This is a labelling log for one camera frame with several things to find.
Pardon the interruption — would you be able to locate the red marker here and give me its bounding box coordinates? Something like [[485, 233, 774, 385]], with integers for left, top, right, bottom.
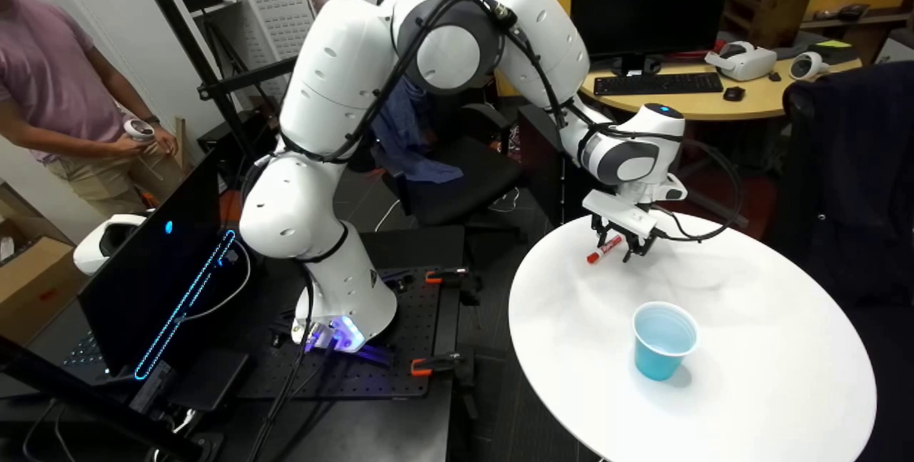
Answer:
[[586, 235, 624, 265]]

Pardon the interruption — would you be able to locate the blue plastic cup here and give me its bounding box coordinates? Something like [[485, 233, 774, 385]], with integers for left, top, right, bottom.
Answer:
[[631, 301, 700, 383]]

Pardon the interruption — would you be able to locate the black office chair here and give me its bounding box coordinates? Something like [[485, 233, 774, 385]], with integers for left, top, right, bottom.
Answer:
[[370, 76, 531, 229]]

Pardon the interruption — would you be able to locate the black keyboard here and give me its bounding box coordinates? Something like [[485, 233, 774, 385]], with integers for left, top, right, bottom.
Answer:
[[592, 72, 725, 97]]

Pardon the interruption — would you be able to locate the orange black clamp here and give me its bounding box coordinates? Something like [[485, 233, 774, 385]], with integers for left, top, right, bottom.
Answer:
[[410, 351, 477, 390], [424, 267, 484, 306]]

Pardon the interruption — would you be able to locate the wooden desk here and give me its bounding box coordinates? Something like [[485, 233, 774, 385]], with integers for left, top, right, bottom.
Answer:
[[496, 0, 866, 122]]

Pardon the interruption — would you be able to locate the white headset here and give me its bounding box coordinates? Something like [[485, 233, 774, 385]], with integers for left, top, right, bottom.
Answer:
[[72, 214, 149, 276], [704, 40, 778, 82]]

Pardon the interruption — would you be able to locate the blue cloth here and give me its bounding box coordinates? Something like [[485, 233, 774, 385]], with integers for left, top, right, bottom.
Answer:
[[371, 76, 465, 185]]

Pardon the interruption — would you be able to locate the dark jacket on chair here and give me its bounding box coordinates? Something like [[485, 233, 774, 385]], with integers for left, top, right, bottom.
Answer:
[[774, 61, 914, 309]]

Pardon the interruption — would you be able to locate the black monitor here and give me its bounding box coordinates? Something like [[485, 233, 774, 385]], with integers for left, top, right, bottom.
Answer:
[[569, 0, 739, 78]]

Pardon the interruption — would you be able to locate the white hand controller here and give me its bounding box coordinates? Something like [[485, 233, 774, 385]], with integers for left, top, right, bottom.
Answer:
[[788, 51, 830, 81]]

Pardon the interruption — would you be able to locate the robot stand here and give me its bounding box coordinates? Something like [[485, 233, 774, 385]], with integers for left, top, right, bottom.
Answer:
[[0, 224, 473, 462]]

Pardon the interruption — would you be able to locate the black laptop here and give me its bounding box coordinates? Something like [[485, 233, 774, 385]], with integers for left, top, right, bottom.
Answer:
[[60, 154, 241, 386]]

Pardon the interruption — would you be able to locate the cardboard box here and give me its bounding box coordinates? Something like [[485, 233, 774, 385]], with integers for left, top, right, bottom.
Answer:
[[0, 235, 81, 346]]

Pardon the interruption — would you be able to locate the person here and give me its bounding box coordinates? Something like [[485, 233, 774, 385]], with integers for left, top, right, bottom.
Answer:
[[0, 0, 181, 218]]

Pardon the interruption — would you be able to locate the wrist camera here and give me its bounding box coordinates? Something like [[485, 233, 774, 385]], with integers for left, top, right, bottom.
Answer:
[[581, 190, 659, 239]]

